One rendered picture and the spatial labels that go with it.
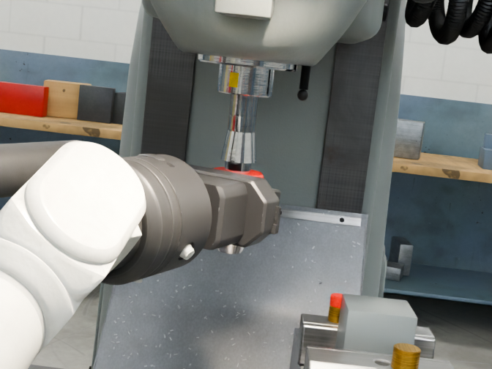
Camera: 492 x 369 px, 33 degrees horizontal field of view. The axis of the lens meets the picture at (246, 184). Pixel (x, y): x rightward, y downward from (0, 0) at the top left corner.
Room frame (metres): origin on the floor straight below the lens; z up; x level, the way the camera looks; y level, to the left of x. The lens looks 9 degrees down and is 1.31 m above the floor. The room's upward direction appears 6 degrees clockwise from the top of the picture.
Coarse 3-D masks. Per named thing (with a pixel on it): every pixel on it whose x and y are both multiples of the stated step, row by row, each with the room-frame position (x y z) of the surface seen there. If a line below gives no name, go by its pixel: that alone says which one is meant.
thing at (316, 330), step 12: (300, 324) 0.76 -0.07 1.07; (312, 324) 0.74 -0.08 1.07; (324, 324) 0.74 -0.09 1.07; (336, 324) 0.75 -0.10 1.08; (300, 336) 0.75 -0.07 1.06; (312, 336) 0.74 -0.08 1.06; (324, 336) 0.74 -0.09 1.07; (336, 336) 0.74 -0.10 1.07; (420, 336) 0.74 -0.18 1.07; (432, 336) 0.74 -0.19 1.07; (300, 348) 0.74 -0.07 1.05; (420, 348) 0.74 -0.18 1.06; (432, 348) 0.74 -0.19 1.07; (300, 360) 0.74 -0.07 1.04
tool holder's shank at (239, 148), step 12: (240, 96) 0.71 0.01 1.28; (240, 108) 0.71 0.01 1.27; (252, 108) 0.71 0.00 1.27; (228, 120) 0.71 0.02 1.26; (240, 120) 0.71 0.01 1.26; (252, 120) 0.71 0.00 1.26; (228, 132) 0.71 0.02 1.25; (240, 132) 0.71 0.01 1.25; (252, 132) 0.71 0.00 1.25; (228, 144) 0.71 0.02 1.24; (240, 144) 0.70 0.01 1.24; (252, 144) 0.71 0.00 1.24; (228, 156) 0.71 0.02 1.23; (240, 156) 0.70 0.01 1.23; (252, 156) 0.71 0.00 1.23; (228, 168) 0.71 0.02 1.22; (240, 168) 0.71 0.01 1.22
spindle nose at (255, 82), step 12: (228, 72) 0.70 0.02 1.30; (240, 72) 0.69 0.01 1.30; (252, 72) 0.69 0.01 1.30; (264, 72) 0.70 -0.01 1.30; (228, 84) 0.70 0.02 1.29; (240, 84) 0.69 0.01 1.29; (252, 84) 0.69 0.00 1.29; (264, 84) 0.70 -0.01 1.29; (252, 96) 0.69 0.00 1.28; (264, 96) 0.70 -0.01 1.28
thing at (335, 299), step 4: (332, 296) 0.75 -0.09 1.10; (336, 296) 0.75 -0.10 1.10; (340, 296) 0.76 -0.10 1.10; (332, 300) 0.75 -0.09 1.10; (336, 300) 0.75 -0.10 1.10; (340, 300) 0.75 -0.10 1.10; (332, 304) 0.75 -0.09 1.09; (336, 304) 0.75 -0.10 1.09; (340, 304) 0.75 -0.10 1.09; (332, 308) 0.75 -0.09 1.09; (336, 308) 0.75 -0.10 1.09; (332, 312) 0.75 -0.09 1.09; (336, 312) 0.75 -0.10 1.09; (328, 316) 0.76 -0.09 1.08; (332, 316) 0.75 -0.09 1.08; (336, 316) 0.75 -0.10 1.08; (328, 320) 0.76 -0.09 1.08; (332, 320) 0.75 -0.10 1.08; (336, 320) 0.75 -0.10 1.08
